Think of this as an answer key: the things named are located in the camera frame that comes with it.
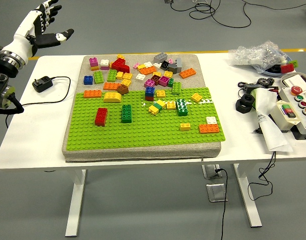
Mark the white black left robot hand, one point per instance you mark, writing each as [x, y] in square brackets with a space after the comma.
[25, 25]

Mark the blue 2x2 brick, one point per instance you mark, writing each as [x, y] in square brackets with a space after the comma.
[88, 80]
[149, 91]

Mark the red 2x4 brick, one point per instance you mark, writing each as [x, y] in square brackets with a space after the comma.
[101, 117]

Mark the dark green 2x4 brick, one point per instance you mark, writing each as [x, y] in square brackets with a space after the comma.
[182, 107]
[126, 113]

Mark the lime green studded baseplate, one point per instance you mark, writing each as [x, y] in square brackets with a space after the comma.
[142, 135]

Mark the magenta 2x2 brick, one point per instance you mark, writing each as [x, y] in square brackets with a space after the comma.
[149, 83]
[93, 61]
[164, 81]

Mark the flat orange brick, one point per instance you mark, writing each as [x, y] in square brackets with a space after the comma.
[95, 68]

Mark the white 2x2 brick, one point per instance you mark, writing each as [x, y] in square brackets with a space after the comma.
[105, 62]
[140, 77]
[157, 65]
[212, 120]
[148, 64]

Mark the lime 2x4 brick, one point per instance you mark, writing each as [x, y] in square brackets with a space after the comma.
[112, 75]
[98, 77]
[176, 88]

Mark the pink 2x2 brick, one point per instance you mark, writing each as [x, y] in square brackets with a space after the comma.
[105, 67]

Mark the orange 2x4 brick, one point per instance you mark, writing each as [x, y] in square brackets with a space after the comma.
[187, 73]
[92, 93]
[147, 70]
[209, 128]
[111, 86]

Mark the amber yellow small brick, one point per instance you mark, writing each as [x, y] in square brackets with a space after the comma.
[120, 56]

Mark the large red sloped brick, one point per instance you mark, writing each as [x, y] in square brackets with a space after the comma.
[120, 66]

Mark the yellow arched brick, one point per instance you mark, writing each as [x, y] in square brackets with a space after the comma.
[112, 97]

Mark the brown 2x2 brick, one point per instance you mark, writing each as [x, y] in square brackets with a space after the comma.
[123, 89]

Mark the small pink brick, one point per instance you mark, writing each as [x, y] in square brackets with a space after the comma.
[170, 61]
[136, 65]

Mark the light grey 2x4 brick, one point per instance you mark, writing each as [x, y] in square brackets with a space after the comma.
[160, 57]

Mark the dark red 2x2 brick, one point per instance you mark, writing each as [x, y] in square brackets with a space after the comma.
[155, 80]

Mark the black 2x2 brick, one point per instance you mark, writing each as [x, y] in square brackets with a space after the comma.
[165, 65]

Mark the dark grey sloped brick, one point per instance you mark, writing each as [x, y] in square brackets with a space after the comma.
[173, 68]

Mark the green 2x2 brick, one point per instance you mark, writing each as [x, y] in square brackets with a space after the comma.
[158, 106]

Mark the small dark green brick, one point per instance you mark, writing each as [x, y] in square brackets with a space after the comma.
[170, 82]

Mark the lime small brick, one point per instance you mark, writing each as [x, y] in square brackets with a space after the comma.
[293, 63]

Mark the black power adapter plug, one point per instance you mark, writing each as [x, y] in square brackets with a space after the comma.
[42, 85]

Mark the grey floor connector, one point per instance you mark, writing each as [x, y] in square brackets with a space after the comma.
[169, 1]

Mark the white table leg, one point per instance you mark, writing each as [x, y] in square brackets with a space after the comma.
[248, 200]
[75, 200]

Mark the clear bubble plastic bag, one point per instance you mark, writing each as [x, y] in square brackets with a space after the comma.
[255, 53]

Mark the large black hex nut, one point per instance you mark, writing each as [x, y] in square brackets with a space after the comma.
[245, 103]

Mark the metal floor socket plate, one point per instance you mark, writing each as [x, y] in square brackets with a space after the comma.
[216, 193]
[210, 172]

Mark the lime green cloth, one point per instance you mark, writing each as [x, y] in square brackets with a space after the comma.
[254, 98]

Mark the black toothed gear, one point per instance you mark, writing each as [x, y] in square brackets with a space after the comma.
[265, 81]

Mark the blue shallow bowl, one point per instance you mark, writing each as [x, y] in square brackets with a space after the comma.
[268, 73]

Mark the black plastic part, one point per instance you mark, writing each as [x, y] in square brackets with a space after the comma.
[275, 68]

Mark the small black plug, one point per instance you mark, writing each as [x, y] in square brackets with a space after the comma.
[256, 130]

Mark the small white plastic cap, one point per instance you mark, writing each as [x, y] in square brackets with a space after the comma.
[283, 60]

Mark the white rounded tray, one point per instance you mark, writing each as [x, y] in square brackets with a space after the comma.
[284, 80]

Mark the white paper sheet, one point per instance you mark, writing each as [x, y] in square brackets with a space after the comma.
[270, 125]

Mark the white card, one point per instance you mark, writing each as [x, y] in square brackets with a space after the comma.
[296, 81]

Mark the white push-button control box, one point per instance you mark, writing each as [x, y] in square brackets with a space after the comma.
[305, 126]

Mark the small white switch box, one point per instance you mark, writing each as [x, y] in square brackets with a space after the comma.
[284, 117]

